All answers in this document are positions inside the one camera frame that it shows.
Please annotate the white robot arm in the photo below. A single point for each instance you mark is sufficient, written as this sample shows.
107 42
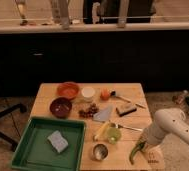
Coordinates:
165 121

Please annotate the orange bowl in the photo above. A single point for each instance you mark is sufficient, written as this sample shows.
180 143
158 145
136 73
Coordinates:
68 90

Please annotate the dark red bowl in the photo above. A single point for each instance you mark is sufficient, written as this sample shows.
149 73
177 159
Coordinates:
61 107

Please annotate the black headed spoon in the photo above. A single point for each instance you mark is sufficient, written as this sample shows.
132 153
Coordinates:
117 95

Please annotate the green plastic cup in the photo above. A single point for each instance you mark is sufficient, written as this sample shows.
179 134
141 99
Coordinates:
113 135

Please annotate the bunch of red grapes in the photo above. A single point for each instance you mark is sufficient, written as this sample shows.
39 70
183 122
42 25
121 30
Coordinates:
89 112

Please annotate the small metal cup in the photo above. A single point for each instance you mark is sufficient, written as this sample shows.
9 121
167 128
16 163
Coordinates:
100 152

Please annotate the white paper cup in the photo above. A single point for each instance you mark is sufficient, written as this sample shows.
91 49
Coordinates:
88 93

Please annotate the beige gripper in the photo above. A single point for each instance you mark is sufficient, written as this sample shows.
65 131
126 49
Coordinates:
145 139

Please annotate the yellow banana toy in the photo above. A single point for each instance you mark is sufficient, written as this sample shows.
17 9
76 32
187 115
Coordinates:
100 131

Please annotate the green plastic tray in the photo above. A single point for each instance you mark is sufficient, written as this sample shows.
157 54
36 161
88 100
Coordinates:
35 152

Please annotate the orange fruit toy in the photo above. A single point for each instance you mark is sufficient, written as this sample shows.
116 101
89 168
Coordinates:
105 94

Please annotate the metal fork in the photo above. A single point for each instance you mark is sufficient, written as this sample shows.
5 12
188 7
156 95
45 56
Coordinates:
125 127

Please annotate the light blue cloth piece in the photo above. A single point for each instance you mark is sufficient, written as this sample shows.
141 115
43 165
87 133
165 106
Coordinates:
103 115

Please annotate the grey blue sponge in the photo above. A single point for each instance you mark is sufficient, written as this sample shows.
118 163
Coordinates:
58 141

